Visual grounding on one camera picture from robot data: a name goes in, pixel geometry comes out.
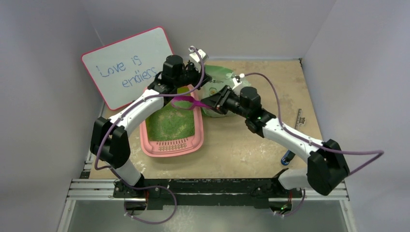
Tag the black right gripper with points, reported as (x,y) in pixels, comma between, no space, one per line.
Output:
(221,101)

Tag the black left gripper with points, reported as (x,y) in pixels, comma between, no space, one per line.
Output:
(201,78)

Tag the green litter bag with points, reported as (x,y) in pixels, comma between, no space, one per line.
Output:
(221,76)

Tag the purple plastic scoop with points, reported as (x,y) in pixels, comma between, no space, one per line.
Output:
(187,103)

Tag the pink green litter box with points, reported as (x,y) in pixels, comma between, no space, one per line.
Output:
(177,147)

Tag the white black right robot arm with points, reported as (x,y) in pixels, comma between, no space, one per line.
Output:
(326,165)

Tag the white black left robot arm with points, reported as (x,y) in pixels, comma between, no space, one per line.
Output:
(110,136)

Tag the green fresh litter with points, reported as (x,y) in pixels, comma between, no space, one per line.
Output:
(170,123)

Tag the blue black stapler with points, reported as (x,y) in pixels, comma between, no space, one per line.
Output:
(287,158)

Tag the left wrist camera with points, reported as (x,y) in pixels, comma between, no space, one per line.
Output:
(197,56)

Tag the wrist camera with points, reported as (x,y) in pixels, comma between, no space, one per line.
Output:
(238,82)
(197,56)

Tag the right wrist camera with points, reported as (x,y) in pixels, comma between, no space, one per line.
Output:
(238,82)

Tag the whiteboard with pink frame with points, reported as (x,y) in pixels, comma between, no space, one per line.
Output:
(122,70)

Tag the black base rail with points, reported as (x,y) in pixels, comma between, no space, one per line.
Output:
(260,193)

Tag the aluminium frame rails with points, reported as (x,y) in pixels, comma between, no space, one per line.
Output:
(92,185)

